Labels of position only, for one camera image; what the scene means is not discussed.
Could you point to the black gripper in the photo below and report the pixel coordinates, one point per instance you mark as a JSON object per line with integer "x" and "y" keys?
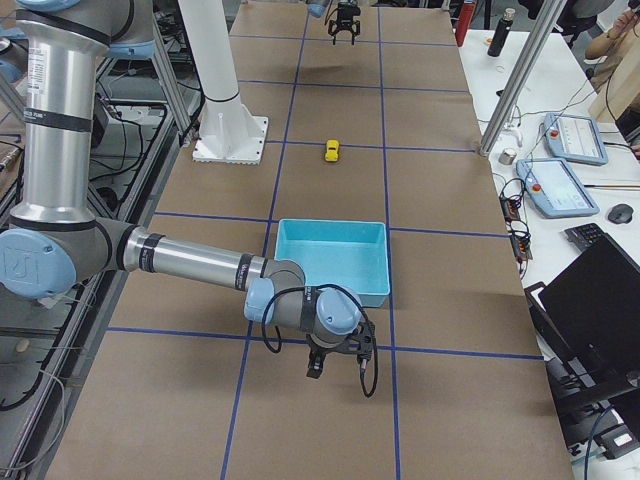
{"x": 344, "y": 22}
{"x": 320, "y": 350}

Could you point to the yellow beetle toy car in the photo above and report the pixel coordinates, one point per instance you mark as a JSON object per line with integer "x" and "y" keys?
{"x": 332, "y": 149}

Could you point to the light blue plastic bin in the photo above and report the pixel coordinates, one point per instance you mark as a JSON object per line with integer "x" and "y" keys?
{"x": 352, "y": 254}

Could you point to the red cylinder bottle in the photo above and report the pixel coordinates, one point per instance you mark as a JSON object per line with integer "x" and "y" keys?
{"x": 464, "y": 20}

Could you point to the black bottle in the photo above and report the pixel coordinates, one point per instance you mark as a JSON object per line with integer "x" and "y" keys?
{"x": 501, "y": 33}

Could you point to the teach pendant far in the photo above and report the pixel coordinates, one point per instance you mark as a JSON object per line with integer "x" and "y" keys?
{"x": 575, "y": 138}

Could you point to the teach pendant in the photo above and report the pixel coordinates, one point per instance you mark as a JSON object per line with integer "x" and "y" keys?
{"x": 575, "y": 138}
{"x": 555, "y": 189}

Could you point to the teach pendant near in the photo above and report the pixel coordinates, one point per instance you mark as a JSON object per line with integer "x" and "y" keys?
{"x": 555, "y": 189}

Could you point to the person at desk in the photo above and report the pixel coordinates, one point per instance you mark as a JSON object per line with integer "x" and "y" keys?
{"x": 609, "y": 48}

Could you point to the black laptop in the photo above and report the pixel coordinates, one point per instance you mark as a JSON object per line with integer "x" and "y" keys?
{"x": 589, "y": 317}

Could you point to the black keyboard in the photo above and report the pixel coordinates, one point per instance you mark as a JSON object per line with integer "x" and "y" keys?
{"x": 583, "y": 236}

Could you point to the black computer mouse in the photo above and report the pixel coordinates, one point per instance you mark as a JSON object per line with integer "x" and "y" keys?
{"x": 620, "y": 214}

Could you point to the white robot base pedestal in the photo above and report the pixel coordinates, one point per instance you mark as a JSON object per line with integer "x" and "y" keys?
{"x": 228, "y": 132}

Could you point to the aluminium frame post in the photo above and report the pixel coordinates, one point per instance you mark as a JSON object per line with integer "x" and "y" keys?
{"x": 536, "y": 40}

